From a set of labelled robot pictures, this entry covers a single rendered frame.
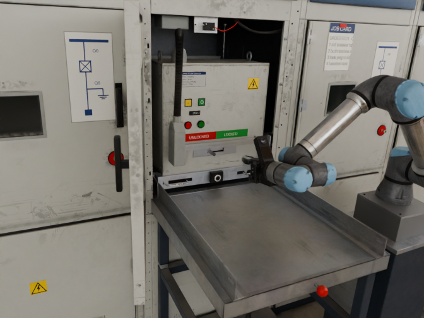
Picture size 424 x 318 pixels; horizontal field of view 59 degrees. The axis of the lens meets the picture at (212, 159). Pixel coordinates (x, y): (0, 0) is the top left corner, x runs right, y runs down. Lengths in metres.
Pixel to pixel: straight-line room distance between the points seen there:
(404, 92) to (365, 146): 0.84
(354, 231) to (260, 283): 0.46
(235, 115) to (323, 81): 0.45
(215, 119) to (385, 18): 0.97
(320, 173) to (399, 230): 0.56
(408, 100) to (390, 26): 0.80
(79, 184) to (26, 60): 0.47
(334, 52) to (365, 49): 0.19
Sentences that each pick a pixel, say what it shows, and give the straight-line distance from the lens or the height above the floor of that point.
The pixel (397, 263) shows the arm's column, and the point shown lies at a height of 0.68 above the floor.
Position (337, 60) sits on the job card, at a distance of 1.87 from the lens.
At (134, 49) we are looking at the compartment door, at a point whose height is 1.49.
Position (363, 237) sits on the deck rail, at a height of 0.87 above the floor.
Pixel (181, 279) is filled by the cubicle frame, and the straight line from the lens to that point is 1.87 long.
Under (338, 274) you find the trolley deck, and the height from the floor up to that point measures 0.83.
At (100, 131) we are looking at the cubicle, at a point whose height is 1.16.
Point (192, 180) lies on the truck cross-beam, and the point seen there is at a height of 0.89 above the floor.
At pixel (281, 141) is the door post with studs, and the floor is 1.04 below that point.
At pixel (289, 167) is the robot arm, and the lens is 1.19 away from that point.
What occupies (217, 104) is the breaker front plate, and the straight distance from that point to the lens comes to 1.63.
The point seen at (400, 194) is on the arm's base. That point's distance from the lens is 1.78.
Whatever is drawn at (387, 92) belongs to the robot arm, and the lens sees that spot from 1.39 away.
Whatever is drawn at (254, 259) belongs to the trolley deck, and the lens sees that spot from 1.24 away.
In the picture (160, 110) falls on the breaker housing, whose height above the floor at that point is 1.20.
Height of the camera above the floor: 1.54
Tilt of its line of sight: 20 degrees down
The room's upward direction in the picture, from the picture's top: 3 degrees clockwise
